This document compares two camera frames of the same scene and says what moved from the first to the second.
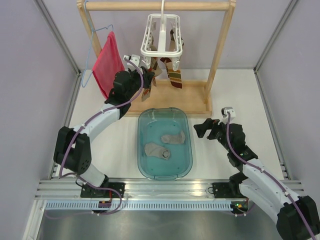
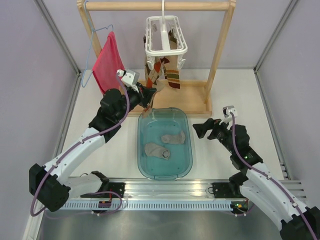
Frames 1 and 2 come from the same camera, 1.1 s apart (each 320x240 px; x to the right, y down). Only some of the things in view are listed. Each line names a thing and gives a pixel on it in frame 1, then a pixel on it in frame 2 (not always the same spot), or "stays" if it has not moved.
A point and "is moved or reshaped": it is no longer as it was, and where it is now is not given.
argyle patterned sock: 152,47 -> 154,77
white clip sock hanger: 162,51 is moved or reshaped
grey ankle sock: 152,150 stays
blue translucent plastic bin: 153,123 stays
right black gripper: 208,124 stays
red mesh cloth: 109,62 stays
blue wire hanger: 91,42 stays
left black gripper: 147,76 -> 147,92
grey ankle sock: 174,139 stays
